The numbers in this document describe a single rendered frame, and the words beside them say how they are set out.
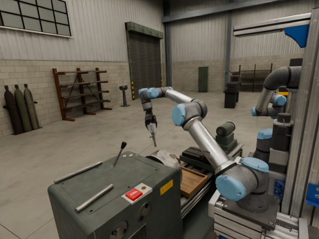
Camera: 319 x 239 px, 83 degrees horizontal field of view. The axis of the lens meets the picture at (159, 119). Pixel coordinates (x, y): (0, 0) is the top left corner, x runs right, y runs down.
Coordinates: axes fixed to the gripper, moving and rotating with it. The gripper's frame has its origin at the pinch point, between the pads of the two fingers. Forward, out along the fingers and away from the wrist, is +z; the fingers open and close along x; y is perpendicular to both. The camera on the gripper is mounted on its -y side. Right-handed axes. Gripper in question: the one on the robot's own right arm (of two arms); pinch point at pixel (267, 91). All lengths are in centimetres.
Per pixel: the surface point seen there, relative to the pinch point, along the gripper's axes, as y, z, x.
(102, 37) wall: -278, 714, -548
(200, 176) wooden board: 61, -41, -67
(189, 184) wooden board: 60, -55, -75
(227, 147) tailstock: 62, 20, -38
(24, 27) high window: -275, 353, -629
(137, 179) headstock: 20, -107, -93
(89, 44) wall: -238, 619, -575
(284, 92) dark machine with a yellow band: 63, 339, 129
